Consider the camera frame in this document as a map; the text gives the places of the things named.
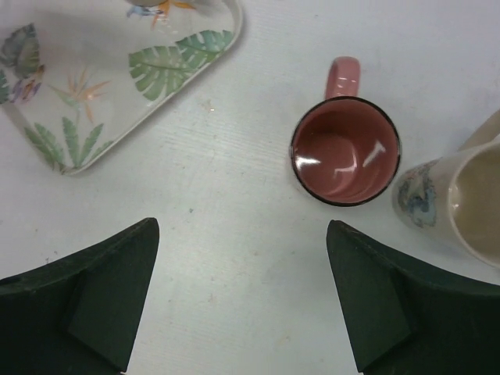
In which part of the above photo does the floral serving tray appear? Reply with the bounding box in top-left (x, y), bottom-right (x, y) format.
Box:
top-left (1, 1), bottom-right (244, 175)

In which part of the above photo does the beige round mug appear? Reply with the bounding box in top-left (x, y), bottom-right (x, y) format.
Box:
top-left (458, 110), bottom-right (500, 152)

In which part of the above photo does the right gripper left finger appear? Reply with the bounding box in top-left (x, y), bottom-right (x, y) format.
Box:
top-left (1, 218), bottom-right (159, 374)

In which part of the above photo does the pink mug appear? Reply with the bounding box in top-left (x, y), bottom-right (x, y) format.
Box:
top-left (289, 56), bottom-right (402, 207)

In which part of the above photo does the cream floral tall mug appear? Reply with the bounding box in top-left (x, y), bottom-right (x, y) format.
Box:
top-left (392, 141), bottom-right (499, 268)

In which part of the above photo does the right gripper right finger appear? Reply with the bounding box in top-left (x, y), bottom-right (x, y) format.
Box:
top-left (326, 220), bottom-right (499, 374)

